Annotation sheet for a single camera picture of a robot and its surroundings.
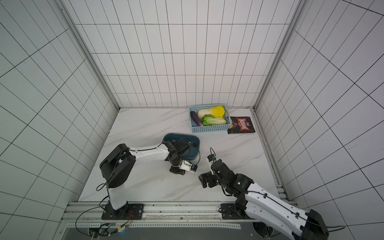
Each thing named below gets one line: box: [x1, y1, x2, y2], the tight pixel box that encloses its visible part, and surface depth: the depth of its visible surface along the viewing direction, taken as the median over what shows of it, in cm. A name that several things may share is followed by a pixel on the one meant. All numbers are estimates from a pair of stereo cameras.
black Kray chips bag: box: [227, 116, 256, 134], surface depth 109 cm
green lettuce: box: [201, 114, 227, 126], surface depth 103 cm
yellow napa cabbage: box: [197, 105, 225, 119], surface depth 109 cm
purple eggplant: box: [190, 111, 203, 127], surface depth 111 cm
